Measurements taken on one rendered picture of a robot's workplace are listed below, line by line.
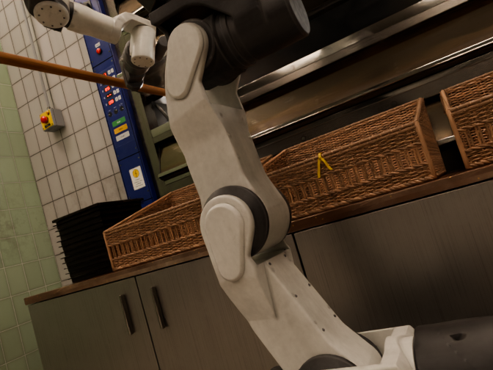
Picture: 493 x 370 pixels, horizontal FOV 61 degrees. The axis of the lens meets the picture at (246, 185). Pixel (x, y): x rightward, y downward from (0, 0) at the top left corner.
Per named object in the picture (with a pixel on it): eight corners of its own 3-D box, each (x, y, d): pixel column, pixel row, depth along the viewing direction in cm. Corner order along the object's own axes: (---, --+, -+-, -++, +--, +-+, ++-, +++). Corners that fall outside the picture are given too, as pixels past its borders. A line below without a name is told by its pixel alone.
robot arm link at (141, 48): (122, 71, 124) (129, 53, 114) (124, 39, 127) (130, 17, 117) (160, 78, 129) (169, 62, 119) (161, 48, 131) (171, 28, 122)
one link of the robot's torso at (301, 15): (318, 43, 83) (291, -38, 85) (295, 25, 72) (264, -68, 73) (205, 98, 96) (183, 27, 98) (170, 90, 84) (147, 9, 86)
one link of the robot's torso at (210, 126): (302, 241, 89) (252, 31, 92) (268, 258, 74) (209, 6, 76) (241, 252, 96) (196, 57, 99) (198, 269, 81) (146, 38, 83)
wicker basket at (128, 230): (185, 248, 197) (169, 191, 199) (294, 216, 172) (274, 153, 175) (109, 273, 153) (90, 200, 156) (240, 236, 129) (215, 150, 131)
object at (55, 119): (53, 132, 237) (49, 115, 238) (65, 125, 232) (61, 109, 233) (42, 131, 230) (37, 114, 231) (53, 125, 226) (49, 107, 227)
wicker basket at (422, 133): (302, 214, 170) (282, 150, 173) (450, 172, 144) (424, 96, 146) (246, 234, 128) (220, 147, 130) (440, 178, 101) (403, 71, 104)
